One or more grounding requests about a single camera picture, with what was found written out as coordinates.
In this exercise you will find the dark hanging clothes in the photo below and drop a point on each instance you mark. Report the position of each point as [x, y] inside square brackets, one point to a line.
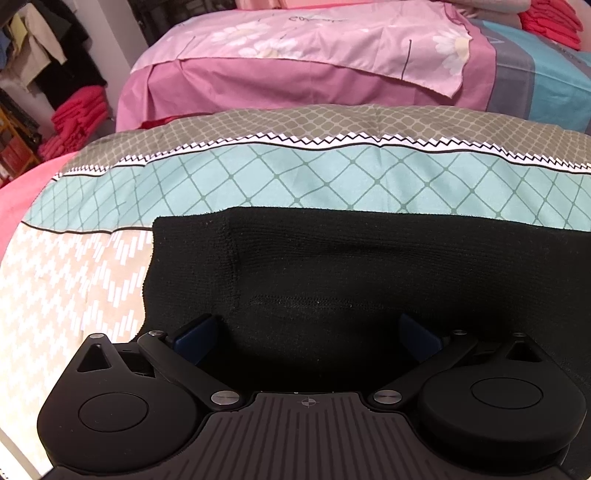
[46, 50]

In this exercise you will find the wooden shelf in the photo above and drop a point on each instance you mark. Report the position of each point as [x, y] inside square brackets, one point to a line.
[16, 147]

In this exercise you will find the black pants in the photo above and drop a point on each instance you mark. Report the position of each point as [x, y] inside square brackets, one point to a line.
[323, 267]

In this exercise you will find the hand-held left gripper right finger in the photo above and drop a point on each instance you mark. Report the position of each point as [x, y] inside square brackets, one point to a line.
[418, 341]

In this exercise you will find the pink floral quilt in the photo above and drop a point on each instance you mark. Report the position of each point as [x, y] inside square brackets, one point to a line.
[323, 41]

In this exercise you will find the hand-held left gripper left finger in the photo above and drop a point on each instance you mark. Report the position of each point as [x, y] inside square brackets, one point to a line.
[197, 339]

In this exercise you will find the magenta bed sheet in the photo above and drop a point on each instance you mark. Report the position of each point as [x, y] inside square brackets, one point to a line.
[277, 87]

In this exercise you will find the patterned beige teal bed cover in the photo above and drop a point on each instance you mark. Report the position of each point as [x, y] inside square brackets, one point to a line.
[277, 170]

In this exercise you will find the teal grey striped quilt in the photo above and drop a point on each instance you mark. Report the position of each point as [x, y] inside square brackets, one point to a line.
[545, 78]

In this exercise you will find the stack of red cloths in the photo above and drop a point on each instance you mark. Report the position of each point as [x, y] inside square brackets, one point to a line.
[551, 21]
[76, 122]

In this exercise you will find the pink blanket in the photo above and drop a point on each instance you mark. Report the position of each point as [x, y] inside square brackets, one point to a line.
[23, 203]

